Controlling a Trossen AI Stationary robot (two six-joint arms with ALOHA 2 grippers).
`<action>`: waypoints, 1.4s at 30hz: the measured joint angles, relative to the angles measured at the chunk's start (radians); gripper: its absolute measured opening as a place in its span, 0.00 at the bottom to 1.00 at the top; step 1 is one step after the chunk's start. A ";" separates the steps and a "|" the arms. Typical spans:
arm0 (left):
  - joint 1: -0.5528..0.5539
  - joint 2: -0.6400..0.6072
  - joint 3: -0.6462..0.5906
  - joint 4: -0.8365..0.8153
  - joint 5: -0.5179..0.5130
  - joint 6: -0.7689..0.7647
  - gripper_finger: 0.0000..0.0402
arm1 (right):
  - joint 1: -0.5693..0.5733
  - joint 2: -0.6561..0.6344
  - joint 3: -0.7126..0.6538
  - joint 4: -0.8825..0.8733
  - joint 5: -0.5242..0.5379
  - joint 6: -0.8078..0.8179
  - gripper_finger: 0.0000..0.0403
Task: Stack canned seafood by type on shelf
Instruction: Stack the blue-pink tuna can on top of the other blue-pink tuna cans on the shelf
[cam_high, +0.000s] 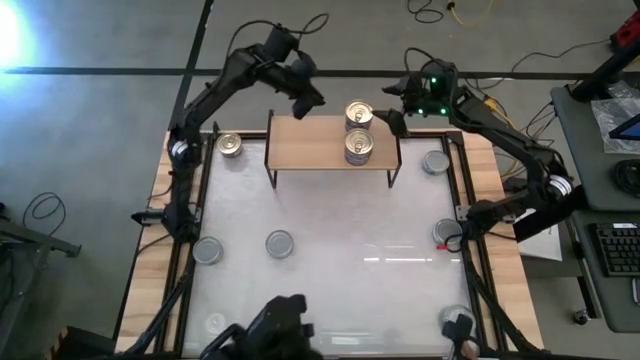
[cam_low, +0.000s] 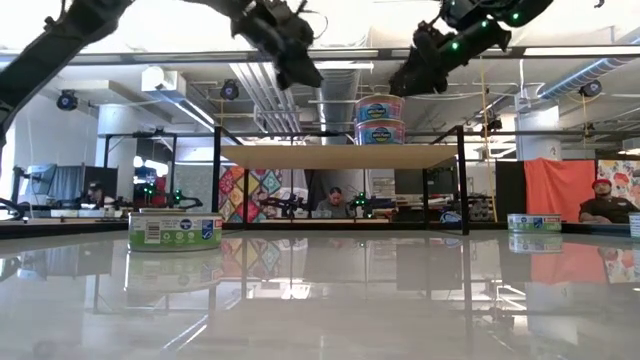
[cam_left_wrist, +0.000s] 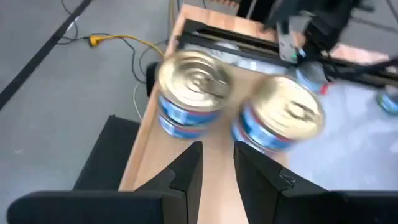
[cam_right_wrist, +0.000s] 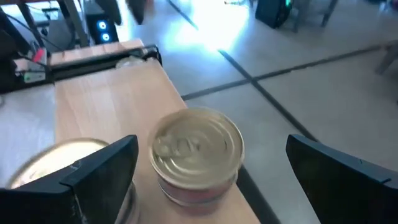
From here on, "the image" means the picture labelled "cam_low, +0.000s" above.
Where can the black partition panel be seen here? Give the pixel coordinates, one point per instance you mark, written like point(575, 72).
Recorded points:
point(510, 190)

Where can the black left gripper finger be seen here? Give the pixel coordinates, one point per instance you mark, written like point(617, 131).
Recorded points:
point(305, 70)
point(285, 77)

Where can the wooden shelf black metal frame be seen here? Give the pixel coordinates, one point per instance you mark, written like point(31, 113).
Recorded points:
point(340, 156)

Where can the black background rig frame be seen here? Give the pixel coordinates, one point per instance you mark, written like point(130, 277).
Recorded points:
point(140, 134)

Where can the silver flexible duct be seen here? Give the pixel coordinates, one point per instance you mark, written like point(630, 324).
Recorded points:
point(590, 70)

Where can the white air unit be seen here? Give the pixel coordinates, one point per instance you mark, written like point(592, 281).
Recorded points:
point(162, 80)

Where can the orange cloth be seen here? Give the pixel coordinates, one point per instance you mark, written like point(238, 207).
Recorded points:
point(560, 190)

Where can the round black blue-lens device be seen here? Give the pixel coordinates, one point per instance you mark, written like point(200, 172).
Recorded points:
point(66, 101)
point(591, 88)
point(229, 90)

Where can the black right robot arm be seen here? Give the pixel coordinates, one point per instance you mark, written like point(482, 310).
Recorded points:
point(525, 10)

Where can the person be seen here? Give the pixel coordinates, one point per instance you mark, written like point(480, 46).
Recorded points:
point(95, 192)
point(334, 205)
point(607, 210)

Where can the floral patterned cloth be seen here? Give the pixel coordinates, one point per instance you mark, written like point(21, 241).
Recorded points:
point(620, 175)

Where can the small blue object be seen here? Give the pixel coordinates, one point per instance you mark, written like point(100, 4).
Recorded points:
point(451, 218)

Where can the long black metal beam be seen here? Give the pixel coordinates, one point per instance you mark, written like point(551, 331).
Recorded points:
point(175, 56)

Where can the black aluminium table frame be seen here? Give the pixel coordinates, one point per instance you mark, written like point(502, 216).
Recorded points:
point(300, 226)

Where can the grey computer monitor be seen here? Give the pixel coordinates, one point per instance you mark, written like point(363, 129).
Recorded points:
point(75, 182)

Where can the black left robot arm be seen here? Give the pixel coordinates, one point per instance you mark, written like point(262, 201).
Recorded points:
point(50, 55)

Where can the colourful patchwork quilt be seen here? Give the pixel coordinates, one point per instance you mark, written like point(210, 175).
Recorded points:
point(235, 200)

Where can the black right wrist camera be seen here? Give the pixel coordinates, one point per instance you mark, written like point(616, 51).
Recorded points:
point(426, 37)

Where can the white fluorescent light fixture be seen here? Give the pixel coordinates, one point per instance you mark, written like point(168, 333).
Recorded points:
point(345, 65)

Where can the silver ventilation duct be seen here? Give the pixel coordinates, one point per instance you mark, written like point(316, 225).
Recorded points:
point(335, 110)

